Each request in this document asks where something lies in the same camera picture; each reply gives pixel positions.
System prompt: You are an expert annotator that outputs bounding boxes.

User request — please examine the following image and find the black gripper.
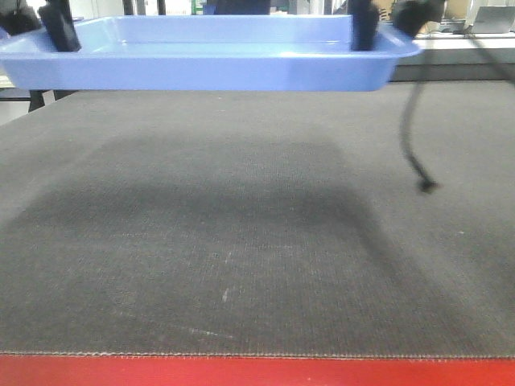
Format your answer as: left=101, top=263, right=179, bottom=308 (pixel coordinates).
left=348, top=0, right=446, bottom=51

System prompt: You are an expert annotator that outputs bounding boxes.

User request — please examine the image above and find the light blue plastic tray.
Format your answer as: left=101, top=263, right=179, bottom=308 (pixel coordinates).
left=1, top=15, right=420, bottom=92

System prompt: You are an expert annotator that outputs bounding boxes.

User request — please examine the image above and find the black dangling cable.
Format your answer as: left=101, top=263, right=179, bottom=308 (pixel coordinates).
left=398, top=35, right=515, bottom=195

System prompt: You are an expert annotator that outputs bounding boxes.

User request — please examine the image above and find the red table edge strip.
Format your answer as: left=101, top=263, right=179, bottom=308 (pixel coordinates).
left=1, top=355, right=514, bottom=385

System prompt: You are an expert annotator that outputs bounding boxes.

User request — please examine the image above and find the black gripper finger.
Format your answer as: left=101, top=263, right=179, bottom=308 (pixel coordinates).
left=38, top=0, right=81, bottom=52

